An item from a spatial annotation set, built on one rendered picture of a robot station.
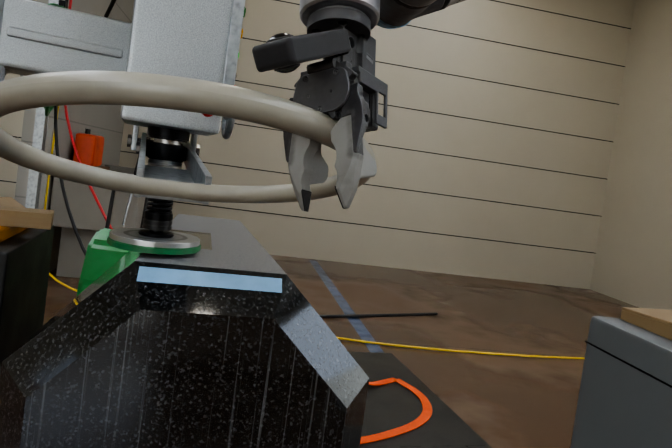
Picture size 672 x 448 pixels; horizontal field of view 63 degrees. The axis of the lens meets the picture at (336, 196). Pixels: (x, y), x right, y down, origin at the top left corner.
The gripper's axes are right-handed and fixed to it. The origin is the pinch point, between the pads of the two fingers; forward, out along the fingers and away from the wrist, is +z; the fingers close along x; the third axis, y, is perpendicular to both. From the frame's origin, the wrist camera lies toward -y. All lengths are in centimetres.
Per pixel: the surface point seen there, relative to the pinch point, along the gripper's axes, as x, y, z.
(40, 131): 329, 127, -89
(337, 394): 40, 63, 32
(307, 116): -0.9, -3.9, -7.2
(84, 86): 11.2, -19.9, -7.2
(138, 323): 66, 27, 17
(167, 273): 66, 33, 7
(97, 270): 244, 126, 2
